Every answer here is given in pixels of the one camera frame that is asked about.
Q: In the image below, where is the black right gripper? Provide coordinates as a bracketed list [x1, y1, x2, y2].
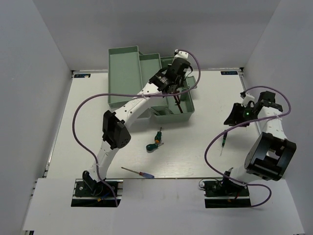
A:
[224, 102, 259, 127]

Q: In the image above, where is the long brown hex key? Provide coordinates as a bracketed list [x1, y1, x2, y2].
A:
[177, 96, 183, 113]

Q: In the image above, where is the thin green precision screwdriver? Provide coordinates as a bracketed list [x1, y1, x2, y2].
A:
[220, 133, 227, 155]

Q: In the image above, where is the mint green plastic toolbox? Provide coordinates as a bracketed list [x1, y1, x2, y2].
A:
[108, 46, 195, 124]

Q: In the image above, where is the brown hex key front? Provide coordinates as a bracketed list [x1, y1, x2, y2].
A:
[174, 96, 180, 105]

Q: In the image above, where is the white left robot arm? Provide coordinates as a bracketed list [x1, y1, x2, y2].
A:
[83, 50, 192, 195]

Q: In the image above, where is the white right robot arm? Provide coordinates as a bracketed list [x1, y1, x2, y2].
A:
[221, 91, 296, 195]

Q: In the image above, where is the stubby green screwdriver near box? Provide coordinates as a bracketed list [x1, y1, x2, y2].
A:
[154, 127, 162, 144]

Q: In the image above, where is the stubby green screwdriver front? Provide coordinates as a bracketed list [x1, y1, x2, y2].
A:
[146, 143, 163, 152]

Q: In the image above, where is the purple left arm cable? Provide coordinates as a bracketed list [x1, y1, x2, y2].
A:
[72, 49, 201, 208]

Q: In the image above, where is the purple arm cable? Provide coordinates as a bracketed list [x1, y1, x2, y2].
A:
[204, 85, 292, 208]
[72, 49, 201, 208]

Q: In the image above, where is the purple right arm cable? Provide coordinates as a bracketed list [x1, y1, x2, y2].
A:
[204, 85, 292, 208]

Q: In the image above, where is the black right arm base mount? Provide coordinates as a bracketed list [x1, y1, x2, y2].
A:
[199, 178, 251, 209]

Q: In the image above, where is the blue red handled screwdriver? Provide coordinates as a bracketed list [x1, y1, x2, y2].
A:
[121, 167, 155, 179]

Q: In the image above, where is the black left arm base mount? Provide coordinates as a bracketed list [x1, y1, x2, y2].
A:
[71, 179, 116, 208]

